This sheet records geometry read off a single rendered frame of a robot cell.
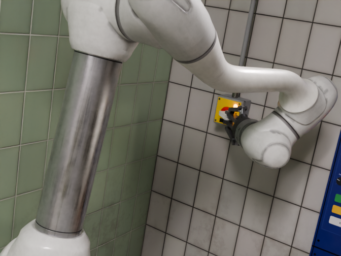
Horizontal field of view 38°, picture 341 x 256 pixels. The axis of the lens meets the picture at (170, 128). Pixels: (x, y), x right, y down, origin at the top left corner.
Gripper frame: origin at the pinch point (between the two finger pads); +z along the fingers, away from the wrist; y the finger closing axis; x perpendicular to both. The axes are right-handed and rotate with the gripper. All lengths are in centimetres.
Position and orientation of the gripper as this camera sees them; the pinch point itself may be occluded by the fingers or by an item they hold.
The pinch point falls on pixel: (226, 115)
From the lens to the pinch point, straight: 163.8
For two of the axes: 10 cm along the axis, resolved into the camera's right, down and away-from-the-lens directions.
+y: -1.6, 9.6, 2.4
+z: -2.1, -2.7, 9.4
